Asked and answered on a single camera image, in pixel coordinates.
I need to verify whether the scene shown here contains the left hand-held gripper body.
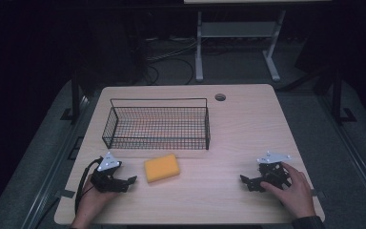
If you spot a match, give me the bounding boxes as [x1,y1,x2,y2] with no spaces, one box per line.
[90,151,124,194]

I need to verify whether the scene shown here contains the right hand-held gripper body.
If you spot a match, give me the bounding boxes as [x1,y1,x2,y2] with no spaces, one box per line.
[255,151,293,189]

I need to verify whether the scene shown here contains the yellow sponge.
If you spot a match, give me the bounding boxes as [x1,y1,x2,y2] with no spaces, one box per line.
[143,153,181,184]

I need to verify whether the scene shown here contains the black wire basket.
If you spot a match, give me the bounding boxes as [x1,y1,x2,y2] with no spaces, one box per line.
[101,97,212,151]

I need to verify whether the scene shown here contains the person's left hand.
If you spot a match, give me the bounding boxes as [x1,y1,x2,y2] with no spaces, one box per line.
[71,174,122,229]

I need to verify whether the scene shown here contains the person's right hand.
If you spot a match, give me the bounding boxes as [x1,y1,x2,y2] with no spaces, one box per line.
[260,161,317,219]

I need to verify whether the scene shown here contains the black metal stand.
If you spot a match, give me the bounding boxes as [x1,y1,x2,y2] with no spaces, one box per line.
[328,68,358,126]
[60,71,89,123]

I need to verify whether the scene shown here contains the black cable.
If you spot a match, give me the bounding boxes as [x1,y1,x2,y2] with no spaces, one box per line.
[74,156,104,215]

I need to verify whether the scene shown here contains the bundle of floor cables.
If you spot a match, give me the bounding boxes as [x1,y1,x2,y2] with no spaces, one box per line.
[139,36,201,86]

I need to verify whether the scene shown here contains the white metal desk frame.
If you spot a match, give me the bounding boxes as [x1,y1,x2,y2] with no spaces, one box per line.
[193,10,287,83]

